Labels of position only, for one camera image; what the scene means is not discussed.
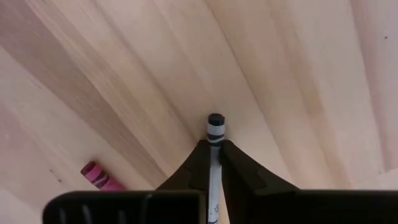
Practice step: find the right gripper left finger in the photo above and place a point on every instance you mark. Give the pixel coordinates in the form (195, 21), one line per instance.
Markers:
(186, 177)

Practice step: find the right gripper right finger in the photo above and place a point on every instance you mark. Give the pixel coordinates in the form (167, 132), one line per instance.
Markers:
(245, 186)

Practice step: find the pink crayon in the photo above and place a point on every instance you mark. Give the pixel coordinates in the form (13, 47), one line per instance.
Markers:
(99, 179)

